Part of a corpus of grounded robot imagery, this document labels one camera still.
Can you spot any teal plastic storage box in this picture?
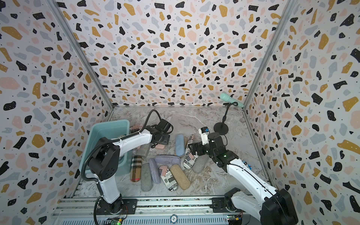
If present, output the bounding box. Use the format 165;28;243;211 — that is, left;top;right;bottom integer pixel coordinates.
79;120;132;176

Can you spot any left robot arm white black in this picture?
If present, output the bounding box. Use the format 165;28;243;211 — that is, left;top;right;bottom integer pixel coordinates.
81;119;173;214

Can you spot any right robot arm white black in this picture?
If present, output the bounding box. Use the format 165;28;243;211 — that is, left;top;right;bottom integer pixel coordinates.
188;133;299;225

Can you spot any pink glasses case middle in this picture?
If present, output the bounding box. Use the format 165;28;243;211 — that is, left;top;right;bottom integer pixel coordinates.
155;144;166;150

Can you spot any grey-beige glasses case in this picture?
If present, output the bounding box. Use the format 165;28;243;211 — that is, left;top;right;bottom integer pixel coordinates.
135;143;151;158

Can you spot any plaid tartan glasses case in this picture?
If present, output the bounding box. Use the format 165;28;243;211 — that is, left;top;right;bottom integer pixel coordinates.
130;155;142;182

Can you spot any grey felt case right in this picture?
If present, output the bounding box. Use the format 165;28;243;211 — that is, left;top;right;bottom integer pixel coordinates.
192;155;209;173

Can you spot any grey felt case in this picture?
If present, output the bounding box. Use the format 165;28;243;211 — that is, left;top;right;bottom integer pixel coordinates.
192;155;209;173
141;163;153;192

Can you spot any green microphone on black stand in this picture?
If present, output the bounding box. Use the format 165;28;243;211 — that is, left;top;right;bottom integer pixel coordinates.
213;92;245;136

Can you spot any light blue felt case right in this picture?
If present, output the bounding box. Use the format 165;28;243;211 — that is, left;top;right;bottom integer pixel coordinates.
175;134;185;157

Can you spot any purple felt case horizontal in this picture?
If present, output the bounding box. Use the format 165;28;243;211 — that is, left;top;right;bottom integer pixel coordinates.
155;155;181;165

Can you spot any newspaper flag case far left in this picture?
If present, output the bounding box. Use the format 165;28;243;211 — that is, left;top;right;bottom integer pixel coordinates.
129;124;143;134

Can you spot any newspaper flag case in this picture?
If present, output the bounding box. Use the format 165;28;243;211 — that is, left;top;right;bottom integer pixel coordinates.
187;134;195;148
183;151;198;170
129;124;143;134
158;165;178;192

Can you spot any tan case behind blue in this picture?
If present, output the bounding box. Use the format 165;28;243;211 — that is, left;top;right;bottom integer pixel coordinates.
184;137;188;149

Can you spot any newspaper flag case middle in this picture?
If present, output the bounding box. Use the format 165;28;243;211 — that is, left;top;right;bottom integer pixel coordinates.
183;151;198;170

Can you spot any newspaper flag case upper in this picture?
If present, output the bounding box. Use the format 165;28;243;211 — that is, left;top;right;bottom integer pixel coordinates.
187;134;195;148

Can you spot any purple felt case diagonal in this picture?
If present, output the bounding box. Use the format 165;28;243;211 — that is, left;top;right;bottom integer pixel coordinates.
149;158;161;184

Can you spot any newspaper flag case front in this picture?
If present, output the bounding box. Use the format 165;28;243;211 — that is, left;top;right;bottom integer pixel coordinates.
158;165;178;192

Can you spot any tan felt case front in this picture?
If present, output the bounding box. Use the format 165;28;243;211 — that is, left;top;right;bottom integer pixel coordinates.
170;164;191;190

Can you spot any grey felt case front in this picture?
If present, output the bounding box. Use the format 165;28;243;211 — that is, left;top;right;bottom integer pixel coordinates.
141;163;153;192

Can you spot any black corrugated cable conduit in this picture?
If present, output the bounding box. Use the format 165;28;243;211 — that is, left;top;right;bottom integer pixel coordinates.
81;109;162;182

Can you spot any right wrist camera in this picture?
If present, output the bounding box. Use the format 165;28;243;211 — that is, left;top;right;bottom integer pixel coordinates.
198;127;210;145

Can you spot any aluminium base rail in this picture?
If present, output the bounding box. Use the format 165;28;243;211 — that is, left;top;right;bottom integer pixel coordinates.
47;196;254;225

